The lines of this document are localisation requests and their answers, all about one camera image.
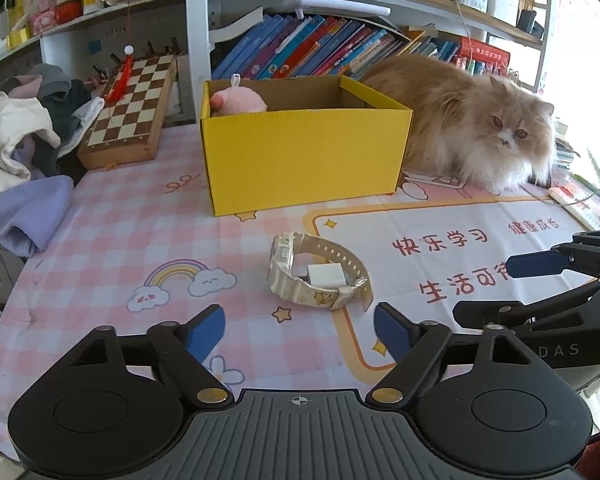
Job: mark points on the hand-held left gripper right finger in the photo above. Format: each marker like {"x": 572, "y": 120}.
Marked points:
{"x": 395, "y": 332}

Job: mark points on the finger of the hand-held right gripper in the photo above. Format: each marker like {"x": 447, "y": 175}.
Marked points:
{"x": 480, "y": 312}
{"x": 535, "y": 265}

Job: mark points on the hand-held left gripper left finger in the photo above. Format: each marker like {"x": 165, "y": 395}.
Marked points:
{"x": 205, "y": 332}

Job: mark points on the small white adapter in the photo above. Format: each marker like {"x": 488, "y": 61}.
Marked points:
{"x": 326, "y": 276}

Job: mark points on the cream wristwatch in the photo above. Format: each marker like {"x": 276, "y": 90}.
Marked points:
{"x": 285, "y": 280}

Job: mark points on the yellow cardboard box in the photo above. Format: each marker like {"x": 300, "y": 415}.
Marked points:
{"x": 300, "y": 160}

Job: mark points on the pink pig plush toy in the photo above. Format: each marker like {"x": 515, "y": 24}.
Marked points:
{"x": 240, "y": 100}

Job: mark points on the white printed booklet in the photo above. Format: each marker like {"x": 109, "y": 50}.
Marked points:
{"x": 580, "y": 207}

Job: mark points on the black smartphone on table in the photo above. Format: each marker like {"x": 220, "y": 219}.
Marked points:
{"x": 539, "y": 179}

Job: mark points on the stack of flat books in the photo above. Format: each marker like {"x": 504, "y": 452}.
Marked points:
{"x": 565, "y": 152}

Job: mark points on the pink checked tablecloth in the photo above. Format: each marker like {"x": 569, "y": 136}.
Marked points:
{"x": 130, "y": 240}

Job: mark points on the fluffy orange cat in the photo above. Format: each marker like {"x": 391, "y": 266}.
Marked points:
{"x": 455, "y": 115}

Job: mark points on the lavender garment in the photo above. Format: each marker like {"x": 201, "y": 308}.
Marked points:
{"x": 35, "y": 215}

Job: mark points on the red printed box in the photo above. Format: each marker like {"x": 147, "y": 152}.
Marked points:
{"x": 485, "y": 51}

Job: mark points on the wooden chess board box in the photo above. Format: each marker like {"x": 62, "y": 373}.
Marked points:
{"x": 130, "y": 110}

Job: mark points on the white pen holder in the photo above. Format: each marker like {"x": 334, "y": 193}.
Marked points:
{"x": 502, "y": 7}

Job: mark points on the red tassel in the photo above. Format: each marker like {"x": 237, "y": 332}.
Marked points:
{"x": 120, "y": 80}

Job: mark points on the dark clothing pile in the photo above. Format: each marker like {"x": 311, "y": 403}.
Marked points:
{"x": 65, "y": 100}

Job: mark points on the row of colourful leaning books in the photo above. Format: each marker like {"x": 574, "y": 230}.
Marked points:
{"x": 320, "y": 47}

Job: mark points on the white shelf unit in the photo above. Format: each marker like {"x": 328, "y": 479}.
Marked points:
{"x": 197, "y": 20}

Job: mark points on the white lamp bar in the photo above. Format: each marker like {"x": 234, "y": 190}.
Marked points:
{"x": 330, "y": 4}

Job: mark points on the pink box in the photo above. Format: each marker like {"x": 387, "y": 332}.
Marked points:
{"x": 44, "y": 21}

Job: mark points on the red apple-shaped ornament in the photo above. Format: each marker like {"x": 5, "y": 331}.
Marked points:
{"x": 69, "y": 5}

